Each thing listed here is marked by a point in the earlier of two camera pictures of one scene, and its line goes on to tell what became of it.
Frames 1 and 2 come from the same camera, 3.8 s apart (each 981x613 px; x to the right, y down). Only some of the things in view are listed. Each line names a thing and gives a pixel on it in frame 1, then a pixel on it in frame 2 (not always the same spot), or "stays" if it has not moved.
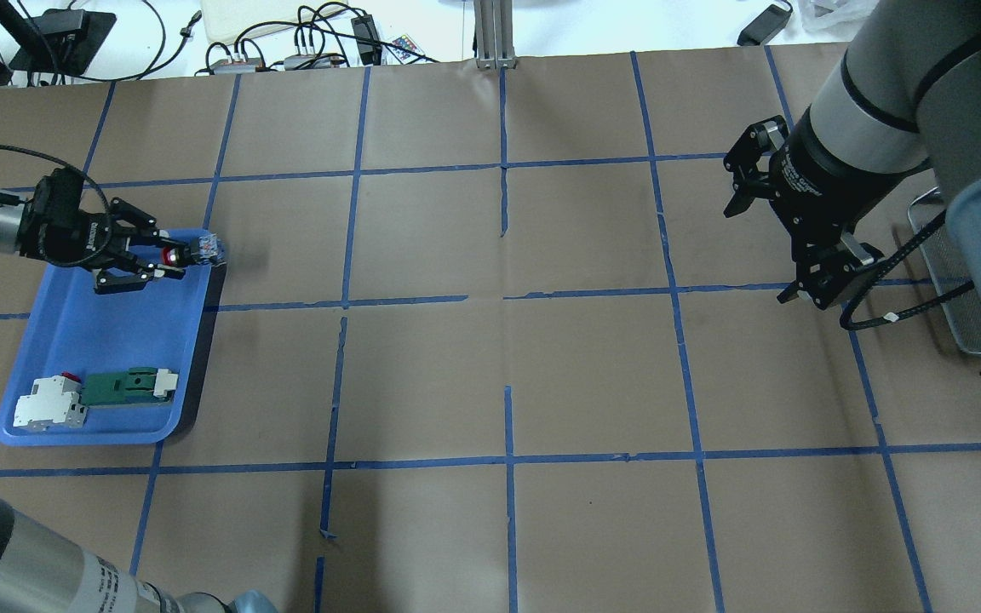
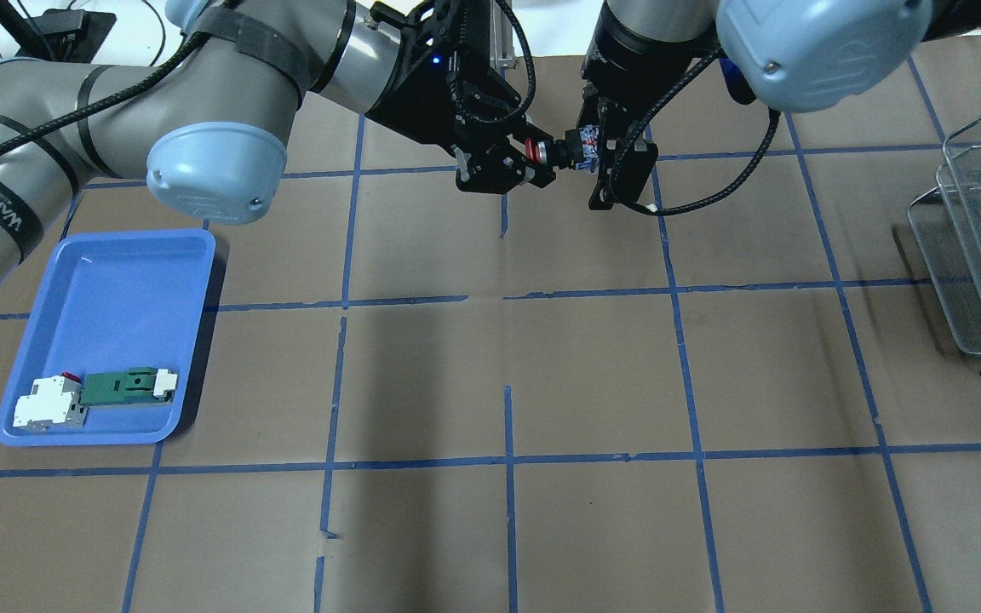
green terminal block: x=140 y=385 stays
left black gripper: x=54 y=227 -> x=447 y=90
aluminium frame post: x=493 y=21 stays
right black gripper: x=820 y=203 -> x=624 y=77
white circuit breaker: x=53 y=400 stays
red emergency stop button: x=205 y=249 -> x=578 y=149
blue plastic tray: x=72 y=329 stays
